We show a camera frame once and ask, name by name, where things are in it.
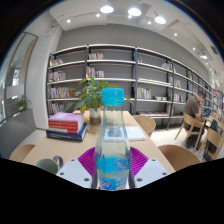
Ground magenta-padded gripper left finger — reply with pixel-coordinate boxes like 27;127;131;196
56;147;98;190

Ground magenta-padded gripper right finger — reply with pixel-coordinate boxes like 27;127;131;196
128;147;170;190

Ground clear bottle with blue cap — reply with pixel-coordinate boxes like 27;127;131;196
94;87;133;192

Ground grey-green patterned mug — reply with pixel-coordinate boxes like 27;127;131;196
34;155;64;175

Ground round-backed wooden chair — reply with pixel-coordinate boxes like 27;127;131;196
158;144;203;173
133;114;157;138
8;143;36;163

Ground dark blue book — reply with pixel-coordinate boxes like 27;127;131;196
45;123;88;142

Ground red book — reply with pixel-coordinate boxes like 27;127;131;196
48;119;84;134

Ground pink book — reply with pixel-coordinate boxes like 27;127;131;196
48;112;84;123

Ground slatted wooden chair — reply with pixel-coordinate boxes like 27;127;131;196
196;128;224;162
174;112;205;148

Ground black backpack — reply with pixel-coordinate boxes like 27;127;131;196
205;119;220;155

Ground person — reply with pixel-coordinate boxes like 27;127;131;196
183;90;207;148

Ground green potted plant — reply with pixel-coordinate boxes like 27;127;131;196
64;76;135;126

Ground small leafy plant by window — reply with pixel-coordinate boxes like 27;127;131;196
15;95;32;113

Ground grey shelf unit with books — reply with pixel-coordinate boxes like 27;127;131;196
46;43;224;129

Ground round ceiling lights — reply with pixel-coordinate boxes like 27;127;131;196
64;3;211;61

